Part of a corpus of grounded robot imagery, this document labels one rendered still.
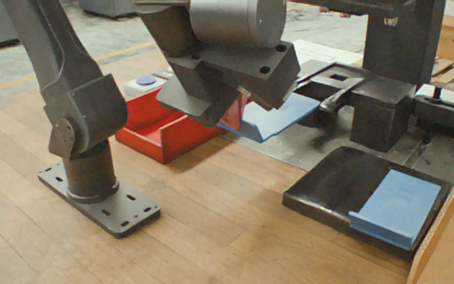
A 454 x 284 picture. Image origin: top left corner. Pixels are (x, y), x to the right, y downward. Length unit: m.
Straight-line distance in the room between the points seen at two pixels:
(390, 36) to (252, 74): 0.60
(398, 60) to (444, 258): 0.50
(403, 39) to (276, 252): 0.56
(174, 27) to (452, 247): 0.38
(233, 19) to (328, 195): 0.29
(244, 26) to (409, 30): 0.61
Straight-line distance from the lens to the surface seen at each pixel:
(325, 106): 0.61
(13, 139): 0.78
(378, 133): 0.68
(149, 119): 0.74
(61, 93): 0.48
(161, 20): 0.36
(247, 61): 0.35
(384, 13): 0.63
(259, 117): 0.55
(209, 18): 0.33
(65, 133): 0.49
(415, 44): 0.90
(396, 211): 0.52
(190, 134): 0.64
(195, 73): 0.37
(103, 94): 0.49
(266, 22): 0.33
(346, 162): 0.61
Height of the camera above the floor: 1.23
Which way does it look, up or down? 29 degrees down
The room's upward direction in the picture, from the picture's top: straight up
